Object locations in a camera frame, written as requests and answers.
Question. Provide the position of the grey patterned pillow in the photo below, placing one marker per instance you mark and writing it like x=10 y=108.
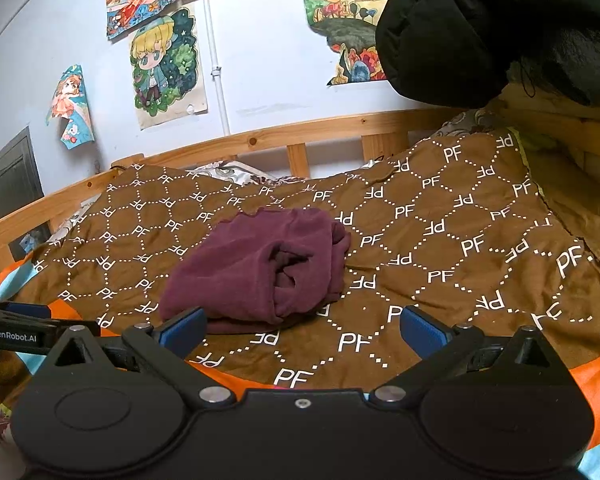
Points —
x=235 y=170
x=460 y=122

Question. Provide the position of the orange-haired cartoon girl poster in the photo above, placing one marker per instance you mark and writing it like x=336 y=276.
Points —
x=72 y=105

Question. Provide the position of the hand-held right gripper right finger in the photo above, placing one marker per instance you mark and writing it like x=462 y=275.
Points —
x=422 y=332

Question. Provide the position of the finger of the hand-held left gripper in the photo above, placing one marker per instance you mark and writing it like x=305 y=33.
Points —
x=27 y=310

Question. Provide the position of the black puffer jacket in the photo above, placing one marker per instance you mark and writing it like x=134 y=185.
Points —
x=455 y=25

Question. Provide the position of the wooden bed frame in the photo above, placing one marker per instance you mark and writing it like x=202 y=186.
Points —
x=330 y=127

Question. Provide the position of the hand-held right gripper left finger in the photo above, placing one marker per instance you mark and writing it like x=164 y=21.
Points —
x=182 y=332

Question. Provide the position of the colourful landscape poster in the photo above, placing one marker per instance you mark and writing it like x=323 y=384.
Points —
x=350 y=10

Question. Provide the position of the white wall pipe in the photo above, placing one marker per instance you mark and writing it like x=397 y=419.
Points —
x=215 y=50

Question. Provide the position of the brown printed blanket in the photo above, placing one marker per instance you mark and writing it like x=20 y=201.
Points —
x=430 y=240

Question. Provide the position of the plain brown cloth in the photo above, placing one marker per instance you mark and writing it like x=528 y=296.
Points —
x=580 y=210

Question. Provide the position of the red-dressed cartoon girl poster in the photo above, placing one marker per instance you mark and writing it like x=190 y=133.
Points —
x=140 y=0

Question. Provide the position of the blond cartoon figure poster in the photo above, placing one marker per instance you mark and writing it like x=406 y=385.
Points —
x=165 y=60

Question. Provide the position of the purple long-sleeved shirt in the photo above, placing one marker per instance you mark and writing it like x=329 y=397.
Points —
x=250 y=265

